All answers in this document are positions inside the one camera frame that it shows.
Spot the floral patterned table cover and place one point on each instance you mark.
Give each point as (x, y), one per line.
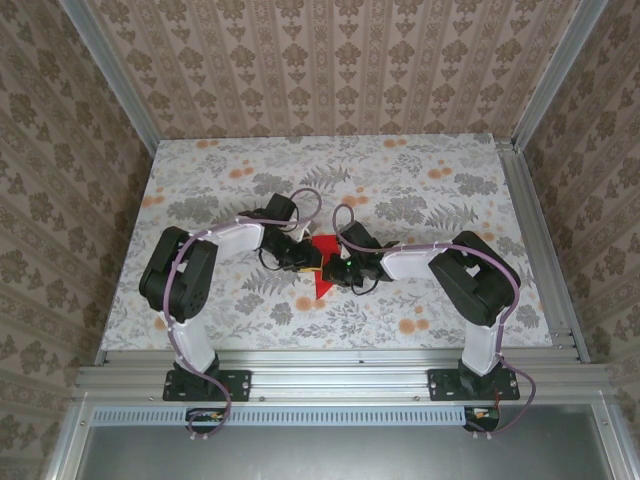
(210, 165)

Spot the grey metal sheet panel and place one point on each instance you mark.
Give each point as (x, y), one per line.
(340, 455)

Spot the aluminium side rail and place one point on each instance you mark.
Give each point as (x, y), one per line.
(527, 210)

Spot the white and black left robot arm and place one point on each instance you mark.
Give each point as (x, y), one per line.
(175, 280)

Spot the aluminium frame bar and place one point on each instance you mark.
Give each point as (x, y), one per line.
(615, 445)
(67, 440)

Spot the red cloth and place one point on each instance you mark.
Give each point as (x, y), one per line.
(322, 287)

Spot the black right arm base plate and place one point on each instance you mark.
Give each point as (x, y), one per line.
(440, 385)

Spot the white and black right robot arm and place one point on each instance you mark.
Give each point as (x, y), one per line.
(480, 290)

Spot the aluminium mounting rail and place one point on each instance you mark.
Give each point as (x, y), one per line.
(340, 380)

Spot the aluminium corner post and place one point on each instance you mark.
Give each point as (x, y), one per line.
(107, 65)
(559, 65)

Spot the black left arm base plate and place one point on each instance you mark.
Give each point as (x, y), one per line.
(240, 385)

